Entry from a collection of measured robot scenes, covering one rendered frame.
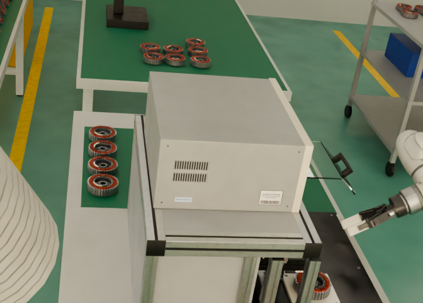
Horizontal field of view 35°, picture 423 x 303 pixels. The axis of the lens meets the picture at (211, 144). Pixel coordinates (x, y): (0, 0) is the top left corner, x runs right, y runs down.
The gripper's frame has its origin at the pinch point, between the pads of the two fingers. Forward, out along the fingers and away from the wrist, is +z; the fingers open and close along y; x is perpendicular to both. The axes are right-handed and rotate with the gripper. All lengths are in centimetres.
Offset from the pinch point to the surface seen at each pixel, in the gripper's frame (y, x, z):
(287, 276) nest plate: -19.6, -2.6, 24.4
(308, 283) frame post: -52, 2, 19
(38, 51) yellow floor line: 320, 163, 150
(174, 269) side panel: -62, 21, 48
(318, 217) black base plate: 16.1, 3.9, 6.8
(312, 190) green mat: 36.8, 10.7, 4.0
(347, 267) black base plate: -8.3, -10.2, 5.7
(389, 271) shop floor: 123, -57, -20
